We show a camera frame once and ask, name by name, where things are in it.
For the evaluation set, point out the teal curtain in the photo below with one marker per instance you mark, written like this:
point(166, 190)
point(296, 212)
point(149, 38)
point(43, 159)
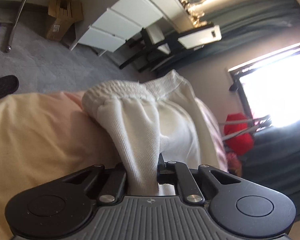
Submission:
point(240, 24)
point(274, 161)

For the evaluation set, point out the metal curved pole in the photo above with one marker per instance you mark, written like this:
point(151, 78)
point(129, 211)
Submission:
point(14, 26)

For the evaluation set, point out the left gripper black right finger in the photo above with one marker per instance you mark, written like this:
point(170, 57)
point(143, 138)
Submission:
point(179, 175)

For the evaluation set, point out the small black window clamp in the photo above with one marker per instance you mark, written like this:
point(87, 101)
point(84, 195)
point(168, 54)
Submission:
point(233, 87)

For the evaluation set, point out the dark framed window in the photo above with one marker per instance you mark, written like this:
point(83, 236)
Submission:
point(269, 86)

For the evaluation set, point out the pink bed sheet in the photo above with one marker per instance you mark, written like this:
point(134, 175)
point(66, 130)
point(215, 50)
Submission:
point(46, 136)

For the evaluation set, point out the black slipper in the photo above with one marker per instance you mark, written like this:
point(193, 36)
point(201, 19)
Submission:
point(8, 85)

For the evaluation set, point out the teal left curtain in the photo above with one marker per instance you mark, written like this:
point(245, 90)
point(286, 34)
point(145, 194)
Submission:
point(240, 24)

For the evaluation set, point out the pile of mixed clothes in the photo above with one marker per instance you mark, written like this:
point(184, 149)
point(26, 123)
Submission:
point(234, 164)

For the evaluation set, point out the cream white sweatshirt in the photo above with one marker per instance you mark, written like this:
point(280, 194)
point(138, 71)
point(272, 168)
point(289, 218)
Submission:
point(145, 120)

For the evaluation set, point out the white dark-framed chair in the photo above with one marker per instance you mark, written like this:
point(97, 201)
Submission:
point(172, 44)

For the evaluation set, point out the cardboard box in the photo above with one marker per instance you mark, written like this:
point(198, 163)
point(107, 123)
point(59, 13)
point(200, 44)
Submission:
point(61, 15)

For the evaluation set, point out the teal right curtain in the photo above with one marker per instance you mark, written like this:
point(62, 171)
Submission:
point(274, 161)

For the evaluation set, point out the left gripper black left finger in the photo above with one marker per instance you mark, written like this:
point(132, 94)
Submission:
point(107, 185)

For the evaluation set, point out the white drawer cabinet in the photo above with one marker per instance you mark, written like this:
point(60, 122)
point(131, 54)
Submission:
point(107, 24)

